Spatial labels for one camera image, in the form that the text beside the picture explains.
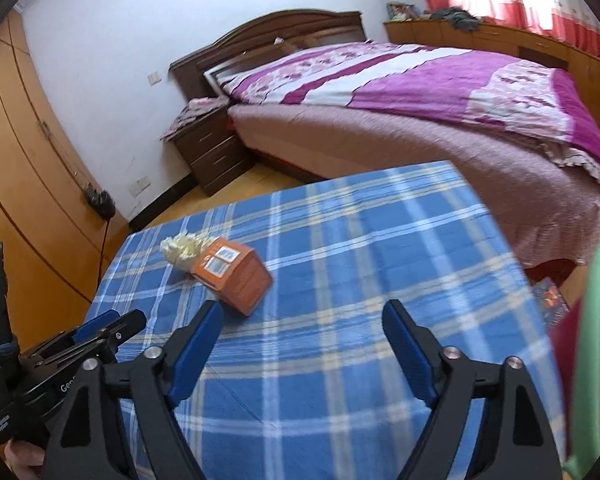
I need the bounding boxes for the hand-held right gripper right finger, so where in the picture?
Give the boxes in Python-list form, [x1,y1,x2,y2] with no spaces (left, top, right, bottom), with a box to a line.
[381,299,565,480]

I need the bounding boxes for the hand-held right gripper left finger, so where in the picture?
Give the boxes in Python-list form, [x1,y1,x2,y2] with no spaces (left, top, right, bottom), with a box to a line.
[42,300,226,480]

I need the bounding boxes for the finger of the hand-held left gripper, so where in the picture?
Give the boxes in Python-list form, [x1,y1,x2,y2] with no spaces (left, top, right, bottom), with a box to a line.
[74,309,123,344]
[79,309,148,357]

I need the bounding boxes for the orange cardboard box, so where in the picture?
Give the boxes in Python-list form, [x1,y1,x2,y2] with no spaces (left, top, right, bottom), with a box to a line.
[189,239,274,318]

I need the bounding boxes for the white foam fruit net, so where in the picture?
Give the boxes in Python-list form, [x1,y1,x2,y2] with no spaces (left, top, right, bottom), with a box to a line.
[160,232,212,267]

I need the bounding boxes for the red bucket with green rim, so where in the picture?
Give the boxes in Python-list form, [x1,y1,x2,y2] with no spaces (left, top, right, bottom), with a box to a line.
[547,234,600,480]

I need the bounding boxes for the person's left hand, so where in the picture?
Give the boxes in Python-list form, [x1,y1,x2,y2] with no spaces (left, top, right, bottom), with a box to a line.
[4,437,47,480]

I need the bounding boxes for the blue plaid tablecloth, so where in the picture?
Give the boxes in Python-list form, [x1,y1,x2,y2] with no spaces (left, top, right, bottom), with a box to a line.
[82,160,569,480]

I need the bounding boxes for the black hanging pouch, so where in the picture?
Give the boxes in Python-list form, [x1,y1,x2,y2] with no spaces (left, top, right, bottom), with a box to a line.
[84,184,117,219]

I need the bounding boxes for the colourful floor mat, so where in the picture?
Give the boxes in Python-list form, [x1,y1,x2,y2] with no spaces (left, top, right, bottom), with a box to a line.
[532,277,569,327]

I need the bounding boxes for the wooden wardrobe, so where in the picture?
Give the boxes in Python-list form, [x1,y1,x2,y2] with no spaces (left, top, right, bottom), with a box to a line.
[0,10,132,411]

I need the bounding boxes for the dark wooden nightstand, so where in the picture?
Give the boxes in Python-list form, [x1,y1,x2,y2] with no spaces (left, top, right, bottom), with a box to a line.
[172,105,254,197]

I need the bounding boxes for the bed with purple blanket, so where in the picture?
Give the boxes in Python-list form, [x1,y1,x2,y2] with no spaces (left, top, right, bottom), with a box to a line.
[227,104,600,269]

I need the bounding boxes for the floral cloth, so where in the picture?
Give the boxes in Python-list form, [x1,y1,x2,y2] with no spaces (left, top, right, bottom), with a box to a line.
[160,96,231,142]

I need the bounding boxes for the bed with purple bedding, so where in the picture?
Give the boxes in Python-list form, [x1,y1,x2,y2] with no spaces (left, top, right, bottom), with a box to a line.
[215,42,600,187]

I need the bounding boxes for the white pillow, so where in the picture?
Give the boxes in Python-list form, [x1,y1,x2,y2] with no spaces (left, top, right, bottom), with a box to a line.
[202,55,281,99]

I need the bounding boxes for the dark wooden bed headboard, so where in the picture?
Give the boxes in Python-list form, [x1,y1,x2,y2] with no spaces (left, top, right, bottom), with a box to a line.
[169,9,369,107]

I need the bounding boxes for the low wooden cabinet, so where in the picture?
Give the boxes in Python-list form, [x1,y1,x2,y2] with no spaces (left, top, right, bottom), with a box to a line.
[384,19,600,92]

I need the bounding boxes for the grey clothes pile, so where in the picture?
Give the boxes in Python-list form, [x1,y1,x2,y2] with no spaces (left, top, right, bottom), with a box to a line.
[432,6,481,32]

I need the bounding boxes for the row of books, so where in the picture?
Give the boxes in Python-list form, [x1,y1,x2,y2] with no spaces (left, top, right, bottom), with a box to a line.
[386,1,421,22]

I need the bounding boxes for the cream and red curtain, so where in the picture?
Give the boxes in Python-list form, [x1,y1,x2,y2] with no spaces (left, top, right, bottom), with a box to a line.
[415,0,600,61]

